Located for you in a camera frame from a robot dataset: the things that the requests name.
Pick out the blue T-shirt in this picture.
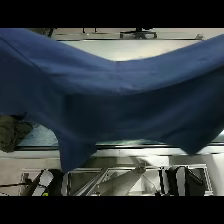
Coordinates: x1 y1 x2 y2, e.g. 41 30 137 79
0 28 224 173

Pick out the silver frame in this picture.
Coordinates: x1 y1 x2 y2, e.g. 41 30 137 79
19 146 224 197

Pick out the black office chair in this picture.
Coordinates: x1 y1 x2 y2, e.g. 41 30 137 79
119 28 158 40

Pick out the olive green garment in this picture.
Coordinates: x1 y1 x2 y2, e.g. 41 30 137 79
0 114 34 154

